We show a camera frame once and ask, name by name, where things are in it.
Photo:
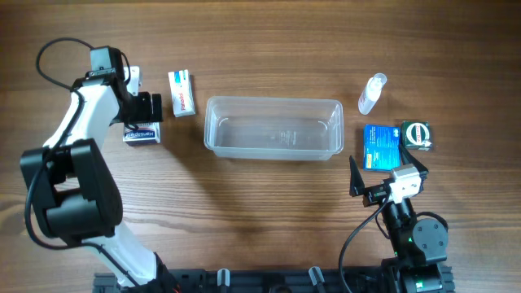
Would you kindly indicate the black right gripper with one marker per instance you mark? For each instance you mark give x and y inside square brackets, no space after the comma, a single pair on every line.
[374,194]

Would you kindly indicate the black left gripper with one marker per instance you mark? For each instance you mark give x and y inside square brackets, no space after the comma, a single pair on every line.
[144,113]

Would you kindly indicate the white Hansaplast plaster box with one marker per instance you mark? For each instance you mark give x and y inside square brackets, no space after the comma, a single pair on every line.
[143,134]

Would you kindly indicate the blue box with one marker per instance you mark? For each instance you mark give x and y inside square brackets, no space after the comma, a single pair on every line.
[381,148]

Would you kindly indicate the green round-logo box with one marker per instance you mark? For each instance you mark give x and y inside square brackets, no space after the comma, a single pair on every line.
[416,135]

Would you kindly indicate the clear spray bottle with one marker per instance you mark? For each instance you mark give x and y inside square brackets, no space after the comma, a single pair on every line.
[371,93]

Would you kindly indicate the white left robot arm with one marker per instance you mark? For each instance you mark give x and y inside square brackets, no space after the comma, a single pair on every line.
[73,201]

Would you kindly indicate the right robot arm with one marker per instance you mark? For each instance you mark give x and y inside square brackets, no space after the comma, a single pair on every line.
[419,239]

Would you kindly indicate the clear plastic container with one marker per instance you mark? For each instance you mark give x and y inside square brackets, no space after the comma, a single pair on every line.
[274,128]

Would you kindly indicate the white Panadol box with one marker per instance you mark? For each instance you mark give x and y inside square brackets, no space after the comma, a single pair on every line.
[181,92]

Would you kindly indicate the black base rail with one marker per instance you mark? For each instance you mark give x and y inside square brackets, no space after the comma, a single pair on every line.
[285,281]

